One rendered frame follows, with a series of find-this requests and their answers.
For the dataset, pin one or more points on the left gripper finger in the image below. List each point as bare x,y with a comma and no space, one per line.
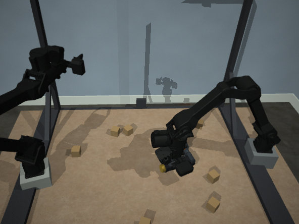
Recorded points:
174,165

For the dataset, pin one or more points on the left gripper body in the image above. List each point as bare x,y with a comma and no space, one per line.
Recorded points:
183,166

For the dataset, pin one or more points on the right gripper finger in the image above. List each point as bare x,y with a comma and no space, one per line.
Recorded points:
80,56

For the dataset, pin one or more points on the small tan block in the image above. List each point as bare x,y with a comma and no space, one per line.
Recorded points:
115,131
76,151
128,130
200,124
213,176
213,204
145,220

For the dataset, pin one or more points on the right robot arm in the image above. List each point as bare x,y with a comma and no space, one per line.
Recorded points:
29,89

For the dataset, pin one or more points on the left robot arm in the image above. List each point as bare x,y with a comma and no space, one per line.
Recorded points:
186,120

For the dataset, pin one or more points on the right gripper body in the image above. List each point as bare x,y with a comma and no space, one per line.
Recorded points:
76,64

